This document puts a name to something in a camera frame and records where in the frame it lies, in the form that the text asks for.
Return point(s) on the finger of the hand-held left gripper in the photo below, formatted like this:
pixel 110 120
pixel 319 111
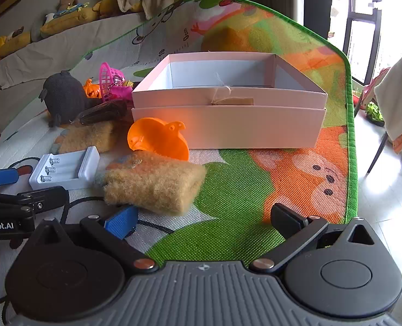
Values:
pixel 48 197
pixel 0 177

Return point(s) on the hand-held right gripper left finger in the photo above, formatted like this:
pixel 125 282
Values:
pixel 121 222

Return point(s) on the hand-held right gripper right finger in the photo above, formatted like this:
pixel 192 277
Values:
pixel 285 217

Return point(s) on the white battery charger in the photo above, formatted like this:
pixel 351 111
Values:
pixel 82 166

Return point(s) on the tan fuzzy pouch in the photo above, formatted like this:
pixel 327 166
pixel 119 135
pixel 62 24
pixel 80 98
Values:
pixel 153 183
pixel 88 137

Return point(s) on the orange plastic funnel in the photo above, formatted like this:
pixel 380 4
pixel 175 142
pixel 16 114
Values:
pixel 153 139

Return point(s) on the dark grey plush toy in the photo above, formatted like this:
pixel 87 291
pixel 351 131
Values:
pixel 65 95

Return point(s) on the pink cardboard box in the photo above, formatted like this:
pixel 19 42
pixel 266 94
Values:
pixel 221 125

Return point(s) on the orange pumpkin toy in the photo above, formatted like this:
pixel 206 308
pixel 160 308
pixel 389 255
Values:
pixel 94 91

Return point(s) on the pink plastic strainer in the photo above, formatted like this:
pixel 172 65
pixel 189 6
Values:
pixel 106 78

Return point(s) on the colourful cartoon play mat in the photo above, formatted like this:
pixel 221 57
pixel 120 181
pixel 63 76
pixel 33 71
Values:
pixel 241 210

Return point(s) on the grey metal chair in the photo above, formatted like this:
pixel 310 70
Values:
pixel 377 152

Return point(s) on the yellow plush toy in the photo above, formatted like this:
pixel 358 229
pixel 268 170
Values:
pixel 12 42

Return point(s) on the green potted plant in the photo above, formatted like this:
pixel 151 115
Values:
pixel 374 113

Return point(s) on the beige bed sheet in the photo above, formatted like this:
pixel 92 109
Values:
pixel 51 51

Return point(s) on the chair with white towel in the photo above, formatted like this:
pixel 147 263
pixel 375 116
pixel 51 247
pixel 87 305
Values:
pixel 398 102

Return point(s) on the long yellow plush pillow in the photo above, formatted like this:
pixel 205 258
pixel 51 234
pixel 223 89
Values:
pixel 68 20

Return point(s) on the brown bear plush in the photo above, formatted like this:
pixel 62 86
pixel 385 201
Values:
pixel 67 1

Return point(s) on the grey curtain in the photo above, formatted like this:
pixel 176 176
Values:
pixel 314 0

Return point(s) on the black window frame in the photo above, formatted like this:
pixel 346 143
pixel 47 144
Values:
pixel 352 23

